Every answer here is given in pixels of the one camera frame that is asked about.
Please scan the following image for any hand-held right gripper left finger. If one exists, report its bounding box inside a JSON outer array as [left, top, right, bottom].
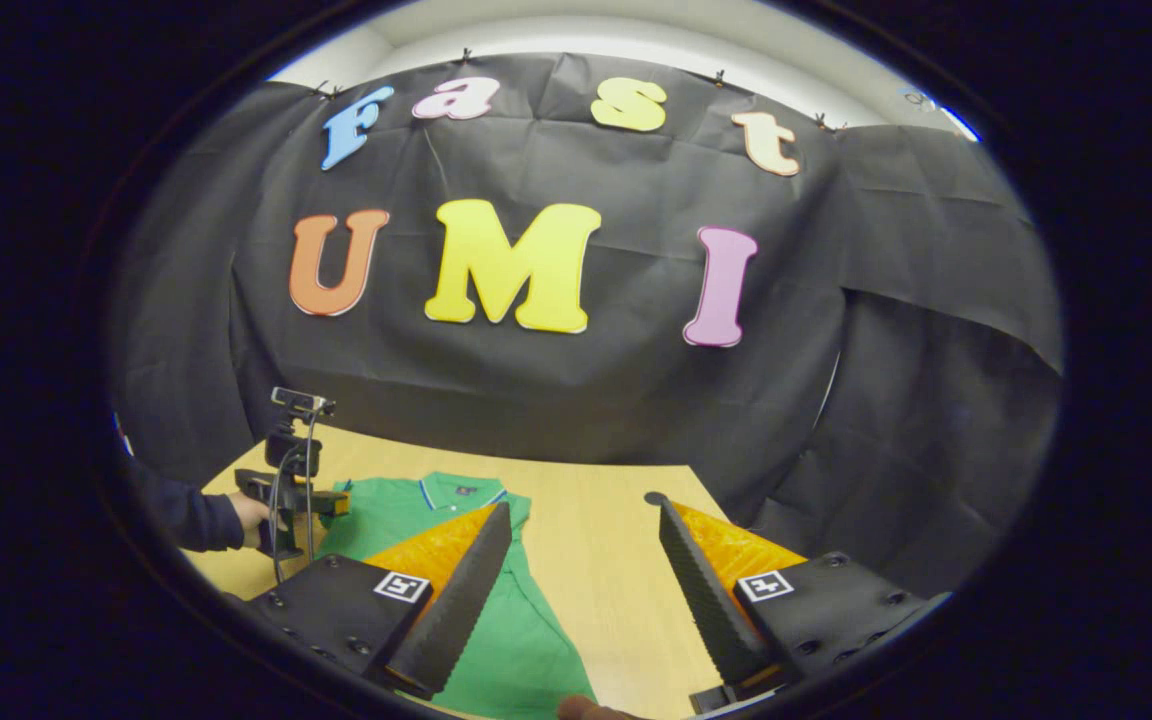
[[244, 500, 515, 701]]

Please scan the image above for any green T-shirt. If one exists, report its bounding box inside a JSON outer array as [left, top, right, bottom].
[[316, 472, 599, 720]]

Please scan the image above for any black camera cable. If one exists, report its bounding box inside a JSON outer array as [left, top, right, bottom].
[[269, 410, 322, 586]]

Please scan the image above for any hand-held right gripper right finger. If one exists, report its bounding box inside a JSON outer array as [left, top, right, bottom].
[[656, 495, 954, 717]]

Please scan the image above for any black backdrop cloth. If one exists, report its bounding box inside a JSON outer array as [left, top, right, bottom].
[[108, 50, 1067, 601]]

